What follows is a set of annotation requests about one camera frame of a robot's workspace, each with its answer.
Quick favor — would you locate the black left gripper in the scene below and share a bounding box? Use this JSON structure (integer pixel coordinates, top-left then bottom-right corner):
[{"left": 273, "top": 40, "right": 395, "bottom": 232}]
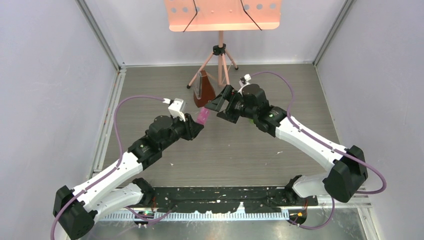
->
[{"left": 159, "top": 111, "right": 203, "bottom": 151}]

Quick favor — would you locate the brown wooden metronome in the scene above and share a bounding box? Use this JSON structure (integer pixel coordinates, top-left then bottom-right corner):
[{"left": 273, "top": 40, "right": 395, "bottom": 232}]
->
[{"left": 192, "top": 70, "right": 216, "bottom": 108}]

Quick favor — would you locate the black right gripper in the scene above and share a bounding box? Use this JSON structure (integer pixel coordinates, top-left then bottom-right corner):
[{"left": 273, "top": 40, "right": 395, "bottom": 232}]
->
[{"left": 204, "top": 84, "right": 257, "bottom": 125}]

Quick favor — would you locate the pink music stand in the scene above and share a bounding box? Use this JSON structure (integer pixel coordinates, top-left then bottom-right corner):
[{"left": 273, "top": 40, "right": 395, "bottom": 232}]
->
[{"left": 164, "top": 0, "right": 283, "bottom": 86}]

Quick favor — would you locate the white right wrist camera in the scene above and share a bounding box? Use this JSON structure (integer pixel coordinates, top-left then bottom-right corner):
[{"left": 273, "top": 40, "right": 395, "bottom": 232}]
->
[{"left": 238, "top": 74, "right": 252, "bottom": 93}]

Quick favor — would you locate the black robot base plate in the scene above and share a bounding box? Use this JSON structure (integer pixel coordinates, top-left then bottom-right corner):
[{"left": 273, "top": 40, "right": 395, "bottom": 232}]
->
[{"left": 132, "top": 186, "right": 318, "bottom": 214}]

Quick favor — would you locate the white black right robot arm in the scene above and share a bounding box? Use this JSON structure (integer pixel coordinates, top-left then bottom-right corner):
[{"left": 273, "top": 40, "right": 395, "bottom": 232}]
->
[{"left": 205, "top": 84, "right": 368, "bottom": 205}]

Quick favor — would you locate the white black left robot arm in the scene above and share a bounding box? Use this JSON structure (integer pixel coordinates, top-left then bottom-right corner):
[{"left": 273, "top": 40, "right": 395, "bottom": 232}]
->
[{"left": 53, "top": 113, "right": 204, "bottom": 240}]

